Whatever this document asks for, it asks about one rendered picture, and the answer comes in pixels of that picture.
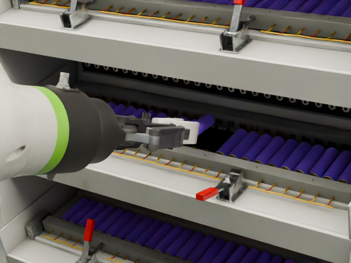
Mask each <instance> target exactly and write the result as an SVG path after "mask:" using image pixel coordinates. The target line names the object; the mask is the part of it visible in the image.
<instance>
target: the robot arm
mask: <svg viewBox="0 0 351 263"><path fill-rule="evenodd" d="M68 80H69V73H62V72H61V73H60V80H59V83H58V84H57V85H56V86H51V85H49V84H48V85H45V87H39V86H25V85H18V84H15V83H13V82H12V81H11V80H10V78H9V77H8V75H7V74H6V72H5V70H4V68H3V66H2V65H1V63H0V182H1V181H4V180H7V179H10V178H13V177H19V176H28V175H44V174H47V178H48V179H47V180H48V181H53V179H54V176H55V175H56V174H60V173H73V172H77V171H80V170H82V169H84V168H85V167H86V166H87V165H88V164H95V163H99V162H102V161H104V160H105V159H106V158H108V157H109V156H110V155H111V153H112V152H113V151H114V150H124V149H125V148H139V147H140V145H141V144H144V147H143V148H146V149H147V150H148V151H150V152H154V151H157V150H158V149H171V150H173V148H176V147H182V145H183V144H196V142H197V136H198V129H199V125H200V124H199V122H189V121H184V119H182V118H152V120H151V122H150V118H151V114H150V113H143V116H142V118H136V117H134V116H133V115H130V116H123V115H116V114H115V113H114V111H113V109H112V108H111V107H110V106H109V105H108V104H107V103H106V102H104V101H103V100H100V99H97V98H89V97H88V96H87V95H86V94H84V93H83V92H81V90H79V89H78V88H76V89H72V88H70V87H69V84H68Z"/></svg>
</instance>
